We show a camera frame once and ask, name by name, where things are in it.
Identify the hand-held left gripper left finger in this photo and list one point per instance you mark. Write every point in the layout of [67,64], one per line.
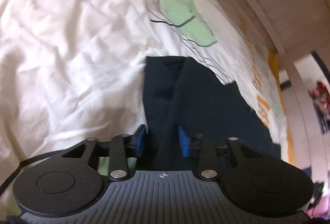
[140,142]

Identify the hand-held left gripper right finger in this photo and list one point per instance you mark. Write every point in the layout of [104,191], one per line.
[183,143]

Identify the black zip hoodie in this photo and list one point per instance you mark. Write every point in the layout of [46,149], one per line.
[196,100]

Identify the white printed bed sheet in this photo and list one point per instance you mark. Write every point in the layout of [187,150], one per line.
[64,46]

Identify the pink cloth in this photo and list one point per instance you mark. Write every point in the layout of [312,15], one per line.
[319,209]

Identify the black bed frame bracket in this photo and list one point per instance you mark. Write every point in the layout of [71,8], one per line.
[285,85]

